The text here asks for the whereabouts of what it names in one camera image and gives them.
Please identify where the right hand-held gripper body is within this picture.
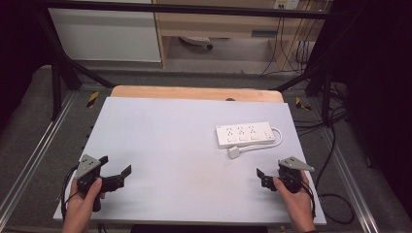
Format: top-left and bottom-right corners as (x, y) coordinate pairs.
(259, 156), (316, 194)

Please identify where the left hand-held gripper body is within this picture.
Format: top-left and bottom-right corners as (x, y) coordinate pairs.
(74, 153), (126, 213)

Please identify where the person's right hand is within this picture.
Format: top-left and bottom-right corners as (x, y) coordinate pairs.
(272, 170), (318, 233)

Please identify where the person's left hand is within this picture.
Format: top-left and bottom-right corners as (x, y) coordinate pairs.
(60, 177), (107, 233)

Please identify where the white power strip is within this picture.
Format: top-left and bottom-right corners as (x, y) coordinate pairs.
(215, 121), (277, 150)

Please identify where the yellow black striped tape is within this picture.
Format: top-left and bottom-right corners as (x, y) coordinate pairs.
(294, 96), (313, 112)
(86, 90), (100, 109)

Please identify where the wooden table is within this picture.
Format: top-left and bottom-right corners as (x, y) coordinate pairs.
(110, 84), (286, 104)

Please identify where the black curtain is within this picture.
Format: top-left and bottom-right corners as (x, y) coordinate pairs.
(310, 0), (412, 221)
(0, 0), (52, 130)

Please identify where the white cabinet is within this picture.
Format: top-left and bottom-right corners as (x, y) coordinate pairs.
(48, 0), (162, 63)

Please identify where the white device with black wheel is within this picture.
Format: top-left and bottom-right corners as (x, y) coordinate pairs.
(179, 35), (215, 50)

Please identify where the wooden desk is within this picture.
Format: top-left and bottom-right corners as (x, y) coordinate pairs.
(151, 0), (328, 70)

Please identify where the white cable with plug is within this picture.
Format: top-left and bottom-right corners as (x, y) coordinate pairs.
(226, 126), (284, 160)

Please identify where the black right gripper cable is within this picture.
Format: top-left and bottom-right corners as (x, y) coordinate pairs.
(299, 180), (318, 219)

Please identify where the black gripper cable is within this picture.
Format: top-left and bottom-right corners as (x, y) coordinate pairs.
(299, 180), (318, 219)
(59, 164), (82, 221)

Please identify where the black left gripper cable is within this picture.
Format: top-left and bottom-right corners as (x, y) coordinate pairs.
(59, 164), (82, 221)

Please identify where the black floor cable loop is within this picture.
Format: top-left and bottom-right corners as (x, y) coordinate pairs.
(314, 124), (356, 225)

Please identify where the aluminium rail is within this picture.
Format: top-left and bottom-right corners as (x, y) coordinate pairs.
(0, 91), (78, 221)
(322, 127), (381, 233)

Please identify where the bundle of black cables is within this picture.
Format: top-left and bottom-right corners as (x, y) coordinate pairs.
(292, 82), (349, 137)

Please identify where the black metal frame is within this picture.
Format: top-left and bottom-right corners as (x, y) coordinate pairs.
(33, 0), (338, 127)

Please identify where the white wall socket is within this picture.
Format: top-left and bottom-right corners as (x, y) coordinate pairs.
(272, 0), (301, 11)

